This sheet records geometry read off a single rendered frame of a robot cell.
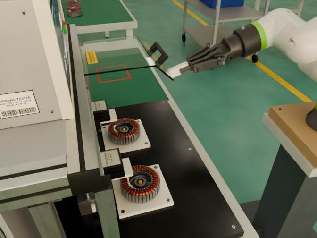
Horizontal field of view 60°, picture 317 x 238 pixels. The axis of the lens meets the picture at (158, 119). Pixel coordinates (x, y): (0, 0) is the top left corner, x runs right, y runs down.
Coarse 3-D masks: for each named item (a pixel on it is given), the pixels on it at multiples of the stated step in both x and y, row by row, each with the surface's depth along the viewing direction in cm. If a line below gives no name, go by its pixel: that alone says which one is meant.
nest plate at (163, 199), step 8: (160, 176) 82; (112, 184) 80; (160, 184) 79; (120, 192) 77; (160, 192) 77; (168, 192) 77; (120, 200) 75; (128, 200) 75; (152, 200) 75; (160, 200) 75; (168, 200) 75; (120, 208) 73; (128, 208) 73; (136, 208) 73; (144, 208) 73; (152, 208) 73; (160, 208) 74; (120, 216) 71; (128, 216) 72
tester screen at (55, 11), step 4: (52, 0) 48; (56, 0) 59; (52, 4) 46; (56, 4) 56; (52, 8) 44; (56, 8) 54; (52, 12) 43; (56, 12) 52; (52, 16) 42; (56, 16) 50; (56, 20) 48; (56, 24) 47; (56, 28) 45; (56, 32) 44; (60, 32) 54; (60, 36) 52; (60, 40) 50; (60, 44) 48; (60, 48) 46; (60, 52) 45; (64, 52) 54; (64, 64) 49; (64, 68) 47; (68, 68) 59; (68, 72) 57
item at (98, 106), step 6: (96, 102) 88; (102, 102) 88; (96, 108) 86; (102, 108) 86; (96, 114) 85; (102, 114) 86; (108, 114) 86; (114, 114) 90; (96, 120) 86; (102, 120) 86; (108, 120) 87; (114, 120) 88
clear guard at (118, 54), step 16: (80, 48) 87; (96, 48) 87; (112, 48) 87; (128, 48) 87; (144, 48) 87; (96, 64) 78; (112, 64) 78; (128, 64) 78; (144, 64) 78; (160, 64) 86
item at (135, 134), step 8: (120, 120) 98; (128, 120) 98; (112, 128) 94; (120, 128) 96; (128, 128) 96; (136, 128) 94; (112, 136) 92; (120, 136) 91; (128, 136) 91; (136, 136) 93
